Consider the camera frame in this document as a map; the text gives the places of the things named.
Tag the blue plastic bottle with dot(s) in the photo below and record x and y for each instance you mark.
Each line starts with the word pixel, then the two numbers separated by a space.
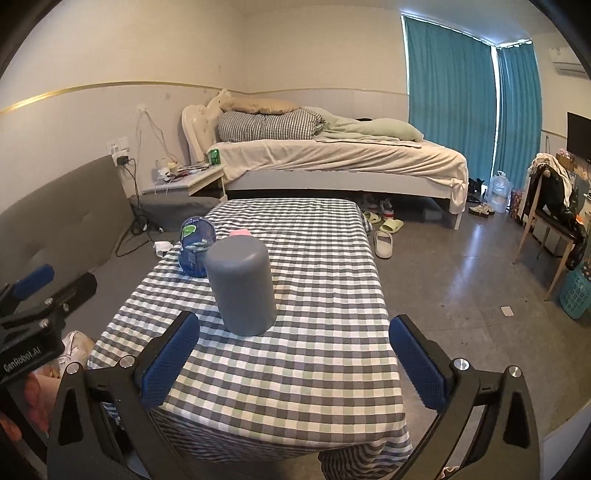
pixel 196 247

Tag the bed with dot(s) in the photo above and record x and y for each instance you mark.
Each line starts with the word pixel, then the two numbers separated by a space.
pixel 341 161

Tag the teal curtain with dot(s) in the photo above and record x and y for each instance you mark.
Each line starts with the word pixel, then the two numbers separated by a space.
pixel 450 92
pixel 519 101

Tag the white air conditioner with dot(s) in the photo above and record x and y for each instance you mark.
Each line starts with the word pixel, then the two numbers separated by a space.
pixel 567 59

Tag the clear water jug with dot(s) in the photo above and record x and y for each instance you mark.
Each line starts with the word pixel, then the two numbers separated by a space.
pixel 499 190

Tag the white headboard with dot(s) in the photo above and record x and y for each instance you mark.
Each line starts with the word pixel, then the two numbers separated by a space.
pixel 198 129

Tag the white nightstand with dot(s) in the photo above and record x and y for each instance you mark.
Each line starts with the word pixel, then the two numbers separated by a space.
pixel 189 182

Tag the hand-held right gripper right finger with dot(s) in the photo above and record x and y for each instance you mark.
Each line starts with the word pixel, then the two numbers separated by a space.
pixel 418 360

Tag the green can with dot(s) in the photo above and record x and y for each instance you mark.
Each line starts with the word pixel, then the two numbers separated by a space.
pixel 215 157

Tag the beige pillow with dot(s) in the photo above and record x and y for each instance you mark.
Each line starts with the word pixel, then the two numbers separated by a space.
pixel 261 105

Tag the checkered tablecloth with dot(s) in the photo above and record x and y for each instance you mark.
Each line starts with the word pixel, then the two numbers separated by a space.
pixel 277 300

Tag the white sneaker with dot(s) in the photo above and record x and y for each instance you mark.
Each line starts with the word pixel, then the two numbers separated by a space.
pixel 481 210

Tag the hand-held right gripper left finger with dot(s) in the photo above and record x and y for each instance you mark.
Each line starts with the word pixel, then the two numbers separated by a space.
pixel 166 357

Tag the black monitor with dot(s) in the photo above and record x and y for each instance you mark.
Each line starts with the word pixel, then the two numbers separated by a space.
pixel 579 136

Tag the teal laundry basket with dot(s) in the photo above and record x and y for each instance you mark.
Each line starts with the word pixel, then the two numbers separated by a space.
pixel 576 295

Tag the white paper scrap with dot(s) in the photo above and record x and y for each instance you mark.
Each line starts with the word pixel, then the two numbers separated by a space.
pixel 507 311

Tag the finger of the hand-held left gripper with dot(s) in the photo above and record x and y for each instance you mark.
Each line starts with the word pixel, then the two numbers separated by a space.
pixel 32 281
pixel 69 295

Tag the green blanket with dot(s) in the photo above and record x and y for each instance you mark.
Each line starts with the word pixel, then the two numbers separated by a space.
pixel 369 129

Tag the white slipper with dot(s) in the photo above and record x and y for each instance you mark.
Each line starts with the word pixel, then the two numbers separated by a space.
pixel 383 243

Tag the wooden chair with clothes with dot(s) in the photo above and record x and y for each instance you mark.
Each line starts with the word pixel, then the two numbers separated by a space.
pixel 551 203

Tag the green slipper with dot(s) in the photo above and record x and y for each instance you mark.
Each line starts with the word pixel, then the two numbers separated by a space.
pixel 371 216
pixel 392 226

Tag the checkered folded quilt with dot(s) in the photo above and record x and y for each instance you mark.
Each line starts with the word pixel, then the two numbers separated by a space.
pixel 268 124

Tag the grey cup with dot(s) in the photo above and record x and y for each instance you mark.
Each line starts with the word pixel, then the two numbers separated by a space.
pixel 241 285

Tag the pink sponge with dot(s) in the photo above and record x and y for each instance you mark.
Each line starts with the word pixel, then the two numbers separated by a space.
pixel 241 233

